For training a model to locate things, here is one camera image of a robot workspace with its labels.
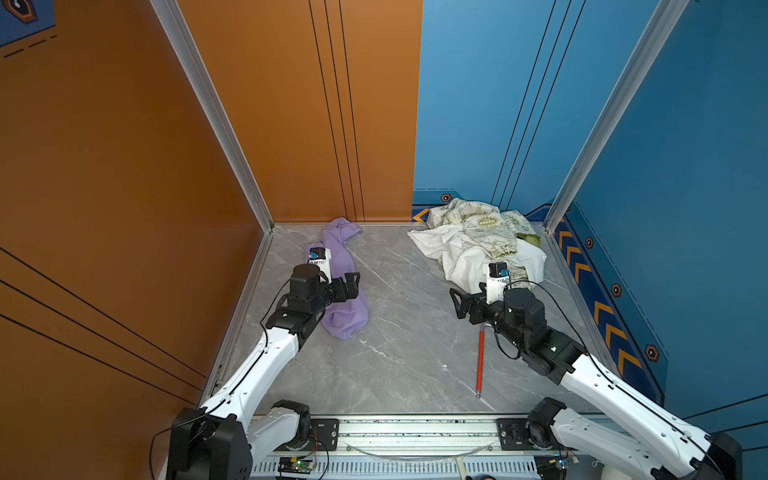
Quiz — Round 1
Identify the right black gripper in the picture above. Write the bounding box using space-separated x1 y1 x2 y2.
449 281 529 352

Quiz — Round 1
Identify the purple cloth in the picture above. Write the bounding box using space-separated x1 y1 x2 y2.
304 218 369 340

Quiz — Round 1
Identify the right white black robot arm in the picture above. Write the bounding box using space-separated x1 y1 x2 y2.
449 287 743 479

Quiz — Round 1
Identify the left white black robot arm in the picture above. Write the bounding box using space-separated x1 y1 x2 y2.
150 263 360 479

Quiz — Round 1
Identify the white cloth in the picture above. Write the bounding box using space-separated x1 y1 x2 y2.
408 225 547 293

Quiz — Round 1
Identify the green patterned cream cloth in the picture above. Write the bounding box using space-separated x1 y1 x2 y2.
427 198 541 258

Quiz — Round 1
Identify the small right circuit board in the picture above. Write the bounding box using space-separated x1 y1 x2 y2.
547 456 579 470

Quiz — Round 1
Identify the green circuit board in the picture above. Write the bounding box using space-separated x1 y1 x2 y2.
276 456 317 479

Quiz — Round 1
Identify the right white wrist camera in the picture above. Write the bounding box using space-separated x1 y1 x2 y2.
486 262 511 304

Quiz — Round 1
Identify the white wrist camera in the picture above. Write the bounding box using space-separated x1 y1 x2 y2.
307 246 332 283
486 262 511 304

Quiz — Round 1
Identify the red handled hex wrench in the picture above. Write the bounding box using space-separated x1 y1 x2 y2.
475 324 487 398

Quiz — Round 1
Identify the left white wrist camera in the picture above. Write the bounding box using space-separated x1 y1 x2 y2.
307 246 332 283

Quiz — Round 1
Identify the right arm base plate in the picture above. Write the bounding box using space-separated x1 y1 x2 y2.
495 417 537 451

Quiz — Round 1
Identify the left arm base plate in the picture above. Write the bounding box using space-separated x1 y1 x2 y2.
278 417 340 452

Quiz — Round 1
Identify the aluminium front rail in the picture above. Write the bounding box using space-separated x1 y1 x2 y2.
248 414 625 479

